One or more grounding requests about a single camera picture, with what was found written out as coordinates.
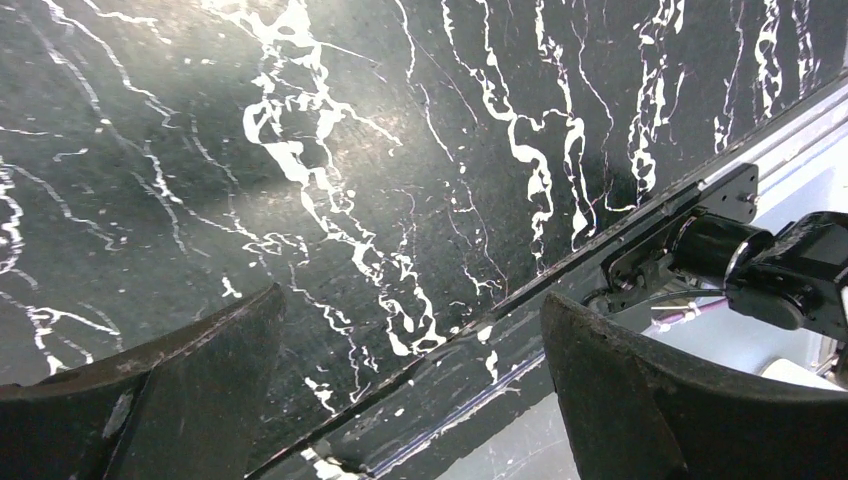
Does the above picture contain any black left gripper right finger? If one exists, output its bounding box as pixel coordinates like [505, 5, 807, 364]
[540, 294, 847, 479]

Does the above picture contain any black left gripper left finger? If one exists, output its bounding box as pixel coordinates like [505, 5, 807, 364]
[1, 285, 285, 479]

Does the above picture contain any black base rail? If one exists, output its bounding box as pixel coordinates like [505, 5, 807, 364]
[258, 79, 847, 479]

